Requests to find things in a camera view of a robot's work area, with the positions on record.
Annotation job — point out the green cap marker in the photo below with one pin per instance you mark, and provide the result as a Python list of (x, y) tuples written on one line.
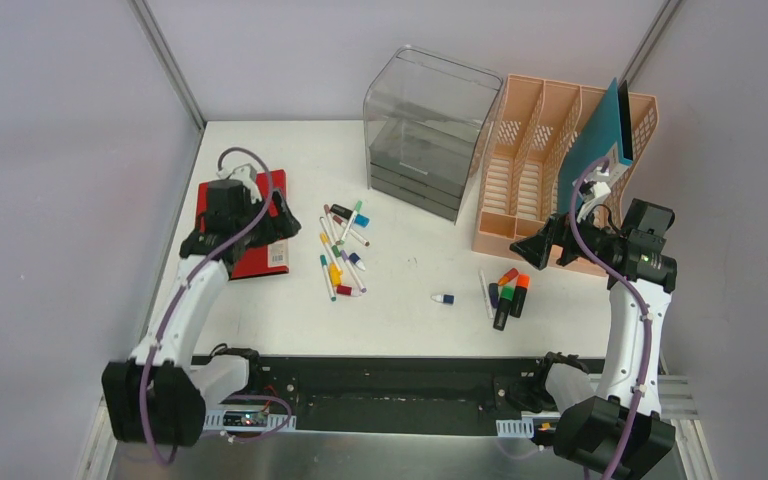
[(351, 221)]

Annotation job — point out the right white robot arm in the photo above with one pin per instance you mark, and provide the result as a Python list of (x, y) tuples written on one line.
[(616, 427)]

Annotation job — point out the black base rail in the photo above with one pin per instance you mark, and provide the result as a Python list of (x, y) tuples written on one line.
[(418, 396)]

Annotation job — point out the clear grey drawer box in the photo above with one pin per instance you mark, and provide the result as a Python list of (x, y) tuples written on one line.
[(427, 119)]

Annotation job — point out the purple marker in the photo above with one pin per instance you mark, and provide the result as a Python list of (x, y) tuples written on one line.
[(352, 271)]

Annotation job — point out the orange highlighter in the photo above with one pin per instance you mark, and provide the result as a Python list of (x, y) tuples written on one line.
[(520, 295)]

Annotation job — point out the brown marker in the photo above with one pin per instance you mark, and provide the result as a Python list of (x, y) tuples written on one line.
[(352, 232)]

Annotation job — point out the white pen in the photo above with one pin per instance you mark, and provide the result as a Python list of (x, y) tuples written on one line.
[(484, 284)]

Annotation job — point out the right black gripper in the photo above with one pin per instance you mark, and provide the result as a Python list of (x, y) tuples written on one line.
[(557, 230)]

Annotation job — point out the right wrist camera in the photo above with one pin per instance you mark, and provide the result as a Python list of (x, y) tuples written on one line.
[(593, 191)]

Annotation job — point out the small red-orange marker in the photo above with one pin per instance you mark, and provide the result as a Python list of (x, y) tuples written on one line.
[(508, 276)]

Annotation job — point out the small blue cap bottle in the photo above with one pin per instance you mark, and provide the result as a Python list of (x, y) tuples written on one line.
[(445, 299)]

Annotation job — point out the teal notebook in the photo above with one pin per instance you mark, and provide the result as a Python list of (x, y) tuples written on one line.
[(607, 133)]

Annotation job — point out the teal marker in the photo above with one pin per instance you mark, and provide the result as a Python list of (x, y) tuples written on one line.
[(327, 277)]

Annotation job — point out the red folder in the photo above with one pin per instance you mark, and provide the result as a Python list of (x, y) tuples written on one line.
[(265, 252)]

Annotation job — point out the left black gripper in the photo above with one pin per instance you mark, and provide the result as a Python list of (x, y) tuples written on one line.
[(278, 221)]

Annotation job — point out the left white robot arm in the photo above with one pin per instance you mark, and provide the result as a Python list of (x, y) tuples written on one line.
[(178, 318)]

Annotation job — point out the green highlighter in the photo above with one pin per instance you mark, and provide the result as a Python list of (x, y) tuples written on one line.
[(503, 308)]

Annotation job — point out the blue black marker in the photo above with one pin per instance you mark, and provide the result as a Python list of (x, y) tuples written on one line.
[(346, 213)]

